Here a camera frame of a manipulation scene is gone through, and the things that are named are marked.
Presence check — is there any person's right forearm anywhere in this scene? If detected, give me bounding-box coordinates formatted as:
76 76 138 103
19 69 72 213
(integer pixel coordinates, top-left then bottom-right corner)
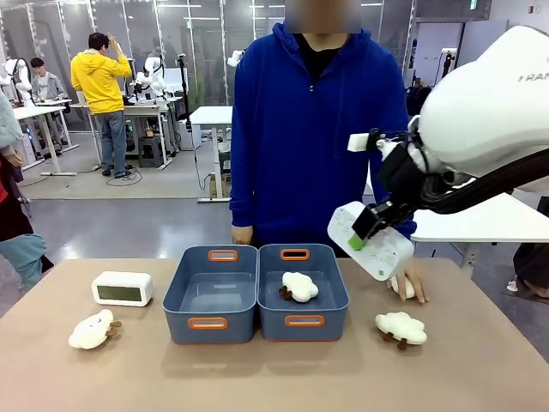
228 154 259 228

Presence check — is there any black floor cable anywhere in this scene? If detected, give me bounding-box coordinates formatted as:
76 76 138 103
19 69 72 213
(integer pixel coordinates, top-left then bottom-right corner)
105 167 143 187

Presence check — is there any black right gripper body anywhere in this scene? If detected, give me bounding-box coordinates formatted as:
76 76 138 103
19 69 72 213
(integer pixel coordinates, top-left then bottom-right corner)
366 127 430 208

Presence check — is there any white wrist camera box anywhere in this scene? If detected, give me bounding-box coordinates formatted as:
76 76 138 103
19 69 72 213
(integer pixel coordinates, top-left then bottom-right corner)
347 132 371 154

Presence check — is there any cluttered white lab desk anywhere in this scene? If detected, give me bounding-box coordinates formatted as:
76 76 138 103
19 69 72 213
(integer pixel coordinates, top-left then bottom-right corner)
69 94 184 171

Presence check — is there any blue basket with orange handles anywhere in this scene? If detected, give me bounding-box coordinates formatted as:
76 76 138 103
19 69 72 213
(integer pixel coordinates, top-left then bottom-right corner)
161 245 260 345
256 243 351 342

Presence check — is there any white digital clock grey display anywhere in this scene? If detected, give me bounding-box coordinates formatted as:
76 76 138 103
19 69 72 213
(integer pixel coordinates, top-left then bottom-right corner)
91 270 154 308

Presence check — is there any white standing desk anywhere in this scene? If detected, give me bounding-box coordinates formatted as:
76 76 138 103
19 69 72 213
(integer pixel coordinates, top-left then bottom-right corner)
188 106 235 203

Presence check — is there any white digital clock with buttons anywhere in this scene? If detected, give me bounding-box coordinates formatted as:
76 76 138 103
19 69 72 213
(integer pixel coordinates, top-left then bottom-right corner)
327 201 415 282

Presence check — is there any black camera on tripod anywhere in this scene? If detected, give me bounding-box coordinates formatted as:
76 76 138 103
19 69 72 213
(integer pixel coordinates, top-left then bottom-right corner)
440 48 457 79

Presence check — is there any white side table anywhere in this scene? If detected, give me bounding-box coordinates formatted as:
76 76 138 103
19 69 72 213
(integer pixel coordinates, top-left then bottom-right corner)
410 191 549 264

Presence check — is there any person in yellow hoodie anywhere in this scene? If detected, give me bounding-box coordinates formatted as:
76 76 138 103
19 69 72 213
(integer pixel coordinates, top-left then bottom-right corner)
70 31 134 179

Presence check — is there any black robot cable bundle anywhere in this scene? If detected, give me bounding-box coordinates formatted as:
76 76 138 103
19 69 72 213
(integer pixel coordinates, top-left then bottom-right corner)
419 148 549 215

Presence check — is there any grey plastic stool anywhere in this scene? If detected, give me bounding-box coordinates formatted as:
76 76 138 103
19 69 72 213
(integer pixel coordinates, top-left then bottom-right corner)
137 136 166 169

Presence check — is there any black tripod stand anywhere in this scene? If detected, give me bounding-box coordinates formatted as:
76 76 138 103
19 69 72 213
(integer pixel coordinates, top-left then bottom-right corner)
176 52 195 132

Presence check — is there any person in blue hoodie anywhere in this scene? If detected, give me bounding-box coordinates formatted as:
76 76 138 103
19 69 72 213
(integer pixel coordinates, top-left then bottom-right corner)
228 21 418 258

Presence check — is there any person's left hand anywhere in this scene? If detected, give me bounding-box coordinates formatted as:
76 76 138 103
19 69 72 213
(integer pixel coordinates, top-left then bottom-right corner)
390 259 431 305

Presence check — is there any seated person in grey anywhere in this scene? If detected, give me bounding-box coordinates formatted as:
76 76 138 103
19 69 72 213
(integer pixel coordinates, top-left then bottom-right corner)
29 57 70 148

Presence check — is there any person's right hand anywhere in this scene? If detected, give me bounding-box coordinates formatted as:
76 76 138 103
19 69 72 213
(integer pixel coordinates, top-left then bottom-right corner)
231 224 255 246

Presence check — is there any person in teal jacket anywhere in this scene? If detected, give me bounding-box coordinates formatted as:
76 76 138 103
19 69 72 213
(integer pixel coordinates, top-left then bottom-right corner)
0 91 55 294

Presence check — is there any white sheep plush toy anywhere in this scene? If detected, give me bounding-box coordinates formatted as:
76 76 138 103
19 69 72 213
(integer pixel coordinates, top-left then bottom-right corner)
279 270 320 304
68 308 124 350
387 275 418 300
374 311 428 351

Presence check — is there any white desk with metal legs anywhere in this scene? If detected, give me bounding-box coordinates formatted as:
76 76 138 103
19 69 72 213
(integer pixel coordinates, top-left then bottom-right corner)
11 98 81 178

